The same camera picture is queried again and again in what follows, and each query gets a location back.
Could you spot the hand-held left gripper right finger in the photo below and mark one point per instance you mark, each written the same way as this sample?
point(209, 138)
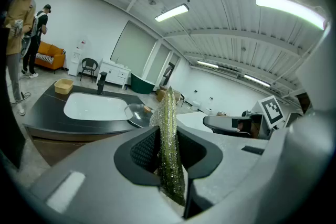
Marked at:
point(231, 162)

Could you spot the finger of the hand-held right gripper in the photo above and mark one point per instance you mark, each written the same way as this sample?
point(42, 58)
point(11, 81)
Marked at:
point(218, 123)

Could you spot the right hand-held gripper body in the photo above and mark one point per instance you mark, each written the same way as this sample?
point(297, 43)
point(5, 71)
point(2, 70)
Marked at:
point(271, 112)

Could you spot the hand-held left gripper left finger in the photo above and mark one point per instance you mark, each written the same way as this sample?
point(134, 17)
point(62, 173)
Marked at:
point(94, 178)

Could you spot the cleaning cloth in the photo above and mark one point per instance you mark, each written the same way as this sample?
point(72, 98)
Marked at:
point(169, 118)

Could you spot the glass pot lid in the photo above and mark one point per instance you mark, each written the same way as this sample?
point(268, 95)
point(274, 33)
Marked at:
point(136, 115)

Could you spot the white toilet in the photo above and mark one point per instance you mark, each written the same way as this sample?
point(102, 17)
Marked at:
point(210, 110)
point(196, 105)

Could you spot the white bathtub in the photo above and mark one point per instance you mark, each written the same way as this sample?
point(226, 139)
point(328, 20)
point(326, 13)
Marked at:
point(189, 120)

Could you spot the ceiling tube light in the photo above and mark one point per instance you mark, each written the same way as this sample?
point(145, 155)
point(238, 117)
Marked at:
point(207, 64)
point(257, 80)
point(288, 9)
point(172, 12)

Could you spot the large cardboard box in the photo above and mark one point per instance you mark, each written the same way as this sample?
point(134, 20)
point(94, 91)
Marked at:
point(160, 94)

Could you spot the black framed door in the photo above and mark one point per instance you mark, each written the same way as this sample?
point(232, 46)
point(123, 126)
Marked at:
point(168, 73)

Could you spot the white sink basin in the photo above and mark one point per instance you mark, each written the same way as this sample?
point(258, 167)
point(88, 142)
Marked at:
point(94, 106)

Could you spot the narrow grey window blind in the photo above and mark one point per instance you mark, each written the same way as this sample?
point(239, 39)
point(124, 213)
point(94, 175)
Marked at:
point(175, 60)

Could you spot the black topped sink cabinet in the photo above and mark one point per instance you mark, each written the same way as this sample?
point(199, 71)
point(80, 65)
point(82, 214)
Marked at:
point(50, 115)

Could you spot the green bathtub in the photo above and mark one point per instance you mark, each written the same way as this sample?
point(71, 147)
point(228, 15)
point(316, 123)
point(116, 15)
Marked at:
point(141, 85)

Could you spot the black sink faucet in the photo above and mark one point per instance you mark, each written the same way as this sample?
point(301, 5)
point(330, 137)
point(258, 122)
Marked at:
point(101, 84)

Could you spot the tan plastic basin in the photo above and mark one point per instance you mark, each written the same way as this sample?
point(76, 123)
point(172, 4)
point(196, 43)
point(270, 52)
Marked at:
point(63, 86)

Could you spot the white vanity cabinet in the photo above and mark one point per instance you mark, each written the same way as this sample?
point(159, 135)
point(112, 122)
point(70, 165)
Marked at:
point(113, 73)

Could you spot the black wicker chair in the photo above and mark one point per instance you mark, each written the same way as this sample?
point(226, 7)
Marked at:
point(89, 64)

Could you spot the black partition panel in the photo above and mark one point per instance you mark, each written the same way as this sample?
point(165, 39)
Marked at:
point(10, 99)

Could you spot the wide grey window blind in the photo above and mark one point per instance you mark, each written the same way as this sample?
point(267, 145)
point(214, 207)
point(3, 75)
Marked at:
point(134, 42)

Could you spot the white water dispenser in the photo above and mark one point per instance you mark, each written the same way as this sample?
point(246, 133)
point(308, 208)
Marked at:
point(76, 60)

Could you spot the orange sofa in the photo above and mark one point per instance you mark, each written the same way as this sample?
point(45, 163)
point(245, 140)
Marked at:
point(48, 48)

